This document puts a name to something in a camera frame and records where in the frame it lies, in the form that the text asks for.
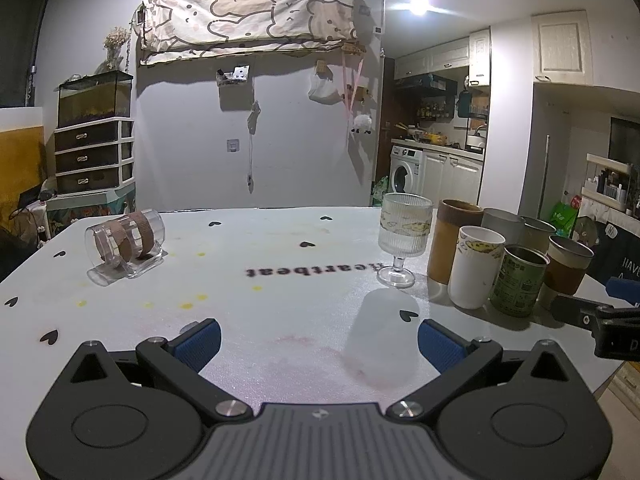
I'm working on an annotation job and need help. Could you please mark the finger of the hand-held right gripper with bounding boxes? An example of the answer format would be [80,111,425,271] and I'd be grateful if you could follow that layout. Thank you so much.
[604,276,640,307]
[551,293,610,330]

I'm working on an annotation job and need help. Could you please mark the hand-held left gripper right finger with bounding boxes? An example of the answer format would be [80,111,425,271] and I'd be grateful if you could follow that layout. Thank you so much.
[385,318,583,426]

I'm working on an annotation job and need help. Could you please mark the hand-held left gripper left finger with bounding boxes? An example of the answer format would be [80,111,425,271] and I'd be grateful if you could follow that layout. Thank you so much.
[56,318,254,426]

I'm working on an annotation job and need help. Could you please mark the clear cup with brown bands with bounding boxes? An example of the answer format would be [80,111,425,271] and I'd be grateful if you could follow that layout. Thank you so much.
[85,209,167,288]

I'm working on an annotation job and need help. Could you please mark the cup with brown sleeve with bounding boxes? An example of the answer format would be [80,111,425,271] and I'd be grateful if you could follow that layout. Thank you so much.
[537,235,595,310]

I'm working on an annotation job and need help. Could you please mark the green printed tin cup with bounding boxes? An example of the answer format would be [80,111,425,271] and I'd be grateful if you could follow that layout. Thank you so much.
[489,245,550,318]

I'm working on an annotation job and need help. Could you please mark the white paper cup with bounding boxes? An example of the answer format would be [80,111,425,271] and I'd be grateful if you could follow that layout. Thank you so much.
[447,226,506,310]

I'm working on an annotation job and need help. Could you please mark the beige grey cup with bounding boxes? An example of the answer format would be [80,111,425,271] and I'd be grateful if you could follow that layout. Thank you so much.
[519,216,557,257]

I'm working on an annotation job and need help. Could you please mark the tall brown cylinder cup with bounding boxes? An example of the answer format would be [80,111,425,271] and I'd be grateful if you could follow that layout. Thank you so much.
[426,199,485,286]

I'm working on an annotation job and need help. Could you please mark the grey frosted cup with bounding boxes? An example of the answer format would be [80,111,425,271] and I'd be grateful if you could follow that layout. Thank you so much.
[481,207,526,248]

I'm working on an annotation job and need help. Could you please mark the black printed cloth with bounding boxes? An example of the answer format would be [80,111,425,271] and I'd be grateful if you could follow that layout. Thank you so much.
[580,217,640,283]

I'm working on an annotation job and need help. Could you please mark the green shopping bag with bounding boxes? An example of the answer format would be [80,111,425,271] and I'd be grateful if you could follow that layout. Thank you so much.
[550,200,576,238]

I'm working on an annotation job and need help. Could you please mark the white storage rack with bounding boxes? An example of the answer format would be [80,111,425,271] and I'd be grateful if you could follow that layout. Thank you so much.
[581,154,640,217]

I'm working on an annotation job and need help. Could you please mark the ribbed stemmed glass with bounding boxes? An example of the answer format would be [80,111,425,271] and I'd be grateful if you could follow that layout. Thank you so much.
[377,193,434,289]

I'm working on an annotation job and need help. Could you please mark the green plastic bag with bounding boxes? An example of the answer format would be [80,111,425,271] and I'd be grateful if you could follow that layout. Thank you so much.
[371,176,391,207]

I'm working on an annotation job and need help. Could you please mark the white kitchen base cabinets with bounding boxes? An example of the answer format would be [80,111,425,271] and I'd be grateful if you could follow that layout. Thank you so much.
[422,150,485,208]

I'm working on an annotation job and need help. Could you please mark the white washing machine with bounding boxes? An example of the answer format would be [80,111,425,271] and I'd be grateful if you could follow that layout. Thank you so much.
[389,145,425,196]

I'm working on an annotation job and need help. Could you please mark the printed storage cabinet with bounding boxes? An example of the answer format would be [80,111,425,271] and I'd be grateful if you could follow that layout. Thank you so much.
[45,182,137,241]

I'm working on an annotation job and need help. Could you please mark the white drawer unit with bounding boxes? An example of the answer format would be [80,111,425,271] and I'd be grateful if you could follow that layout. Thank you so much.
[53,117,136,196]

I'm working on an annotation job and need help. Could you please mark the yellow board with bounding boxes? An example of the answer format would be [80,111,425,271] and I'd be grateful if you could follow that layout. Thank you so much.
[0,107,46,221]

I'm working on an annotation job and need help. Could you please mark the glass fish tank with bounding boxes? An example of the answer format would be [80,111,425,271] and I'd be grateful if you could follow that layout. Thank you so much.
[56,71,135,129]

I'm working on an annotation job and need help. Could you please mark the pink hanging ribbon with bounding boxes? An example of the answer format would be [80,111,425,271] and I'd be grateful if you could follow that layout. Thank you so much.
[342,52,364,122]

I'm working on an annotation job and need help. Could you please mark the white hanging bag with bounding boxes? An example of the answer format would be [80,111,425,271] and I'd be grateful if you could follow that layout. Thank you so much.
[307,72,336,103]

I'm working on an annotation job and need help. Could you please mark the white kitchen upper cabinets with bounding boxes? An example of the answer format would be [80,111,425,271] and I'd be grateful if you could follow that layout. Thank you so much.
[394,30,492,86]

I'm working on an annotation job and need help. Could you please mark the dried flower bunch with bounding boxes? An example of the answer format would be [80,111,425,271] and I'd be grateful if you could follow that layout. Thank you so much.
[102,26,132,73]

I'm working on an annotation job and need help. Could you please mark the printed cartoon cloth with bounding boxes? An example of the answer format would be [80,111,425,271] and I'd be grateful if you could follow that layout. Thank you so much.
[136,0,361,67]

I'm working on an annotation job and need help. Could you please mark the white wall cabinet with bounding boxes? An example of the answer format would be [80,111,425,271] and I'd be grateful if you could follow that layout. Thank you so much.
[531,10,594,86]

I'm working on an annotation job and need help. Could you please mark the small wall holder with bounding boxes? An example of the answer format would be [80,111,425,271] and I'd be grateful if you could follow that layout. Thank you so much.
[216,64,250,86]

